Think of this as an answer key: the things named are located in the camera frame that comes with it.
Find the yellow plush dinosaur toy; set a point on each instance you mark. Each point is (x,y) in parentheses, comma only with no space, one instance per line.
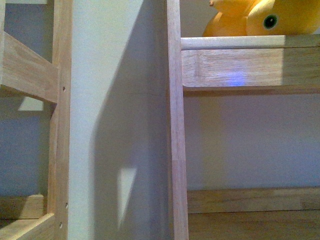
(237,18)

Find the wooden shelf rack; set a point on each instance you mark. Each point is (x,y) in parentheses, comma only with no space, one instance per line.
(244,132)
(35,102)

